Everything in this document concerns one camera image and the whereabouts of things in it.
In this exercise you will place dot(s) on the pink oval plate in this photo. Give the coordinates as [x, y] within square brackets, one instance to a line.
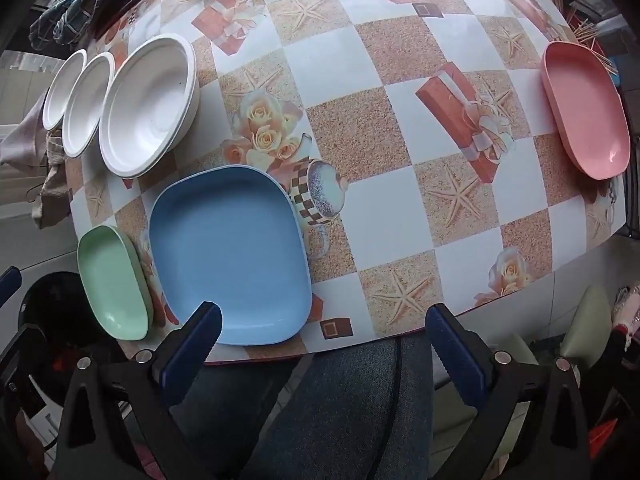
[585, 110]

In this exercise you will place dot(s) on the blue square plate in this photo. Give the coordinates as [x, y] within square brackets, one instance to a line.
[225, 255]

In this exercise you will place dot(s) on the green oval plate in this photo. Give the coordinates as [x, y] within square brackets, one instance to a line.
[112, 280]

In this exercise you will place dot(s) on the large white bowl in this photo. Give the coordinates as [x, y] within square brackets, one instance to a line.
[195, 102]
[150, 105]

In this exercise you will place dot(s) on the plaid cloth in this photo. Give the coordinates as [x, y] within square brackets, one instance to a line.
[70, 5]

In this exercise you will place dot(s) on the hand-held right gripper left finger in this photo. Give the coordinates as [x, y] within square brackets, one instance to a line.
[200, 345]

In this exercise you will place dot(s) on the small white bowl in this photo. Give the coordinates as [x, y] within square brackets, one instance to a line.
[62, 90]
[87, 105]

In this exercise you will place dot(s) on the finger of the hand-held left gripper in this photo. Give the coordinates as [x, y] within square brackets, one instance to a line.
[10, 281]

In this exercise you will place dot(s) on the black round bin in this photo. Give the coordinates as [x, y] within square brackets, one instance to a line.
[55, 300]

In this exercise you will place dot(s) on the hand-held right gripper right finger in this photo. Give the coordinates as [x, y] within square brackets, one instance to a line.
[452, 352]

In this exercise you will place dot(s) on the pale padded chair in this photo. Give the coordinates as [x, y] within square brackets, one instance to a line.
[585, 325]

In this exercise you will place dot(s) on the pile of wooden toothpicks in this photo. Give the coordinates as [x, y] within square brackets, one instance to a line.
[590, 35]

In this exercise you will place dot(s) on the printed checkered tablecloth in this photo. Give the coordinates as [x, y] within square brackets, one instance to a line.
[400, 110]

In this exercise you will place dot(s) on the beige cloth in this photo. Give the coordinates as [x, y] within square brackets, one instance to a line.
[50, 190]

